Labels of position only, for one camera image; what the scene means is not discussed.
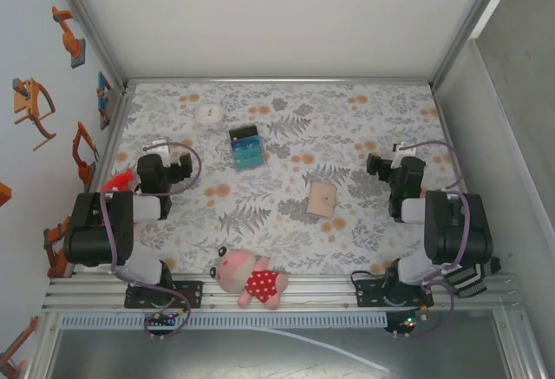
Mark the beige card holder wallet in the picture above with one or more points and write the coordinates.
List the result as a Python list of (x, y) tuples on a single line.
[(321, 199)]

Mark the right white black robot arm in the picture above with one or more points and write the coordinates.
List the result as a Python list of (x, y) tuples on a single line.
[(457, 231)]

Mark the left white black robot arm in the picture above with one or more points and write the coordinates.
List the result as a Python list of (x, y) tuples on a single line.
[(95, 231)]

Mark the blue white print credit card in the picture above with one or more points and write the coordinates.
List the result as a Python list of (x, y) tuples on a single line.
[(247, 150)]

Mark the blue card box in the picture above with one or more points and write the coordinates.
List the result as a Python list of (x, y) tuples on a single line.
[(248, 163)]

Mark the black credit card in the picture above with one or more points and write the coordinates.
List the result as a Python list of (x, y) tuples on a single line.
[(243, 132)]

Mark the green teal credit card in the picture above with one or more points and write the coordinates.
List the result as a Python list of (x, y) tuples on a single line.
[(251, 162)]

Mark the red orange plush toy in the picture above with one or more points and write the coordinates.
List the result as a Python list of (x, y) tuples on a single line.
[(119, 181)]

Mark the small white square container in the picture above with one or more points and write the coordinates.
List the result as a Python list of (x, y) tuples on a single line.
[(209, 114)]

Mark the floral patterned table mat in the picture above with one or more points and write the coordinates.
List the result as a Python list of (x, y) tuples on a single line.
[(347, 244)]

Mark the black white striped knit sock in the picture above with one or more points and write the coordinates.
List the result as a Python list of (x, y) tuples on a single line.
[(468, 285)]

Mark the pink pig plush toy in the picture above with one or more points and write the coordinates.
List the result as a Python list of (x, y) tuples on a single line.
[(247, 277)]

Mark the thin white tube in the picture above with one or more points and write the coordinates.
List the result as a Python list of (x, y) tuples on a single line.
[(329, 346)]

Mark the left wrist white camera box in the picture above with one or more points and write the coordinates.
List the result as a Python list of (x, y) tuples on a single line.
[(161, 148)]

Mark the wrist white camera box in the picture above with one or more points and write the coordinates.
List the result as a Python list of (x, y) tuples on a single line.
[(401, 153), (161, 148)]

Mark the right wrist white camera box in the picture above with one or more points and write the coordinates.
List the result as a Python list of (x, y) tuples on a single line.
[(401, 153)]

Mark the narrow aluminium frame rail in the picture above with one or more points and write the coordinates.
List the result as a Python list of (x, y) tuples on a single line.
[(282, 80), (112, 136)]

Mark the blue orange machine wall sticker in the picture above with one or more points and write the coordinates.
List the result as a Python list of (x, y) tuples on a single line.
[(104, 101)]

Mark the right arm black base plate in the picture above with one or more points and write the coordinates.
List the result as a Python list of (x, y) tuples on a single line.
[(366, 294)]

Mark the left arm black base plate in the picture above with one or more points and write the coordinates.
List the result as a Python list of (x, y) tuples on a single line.
[(193, 294)]

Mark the wide aluminium frame rail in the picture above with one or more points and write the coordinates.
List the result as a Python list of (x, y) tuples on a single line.
[(316, 296)]

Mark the orange claw machine wall sticker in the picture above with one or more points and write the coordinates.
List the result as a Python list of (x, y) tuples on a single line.
[(30, 106)]

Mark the orange block wall sticker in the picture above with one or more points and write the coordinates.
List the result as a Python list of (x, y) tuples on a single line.
[(3, 194)]

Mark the aluminium frame post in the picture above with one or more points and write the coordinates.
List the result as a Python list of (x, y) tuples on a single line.
[(88, 19), (479, 19)]

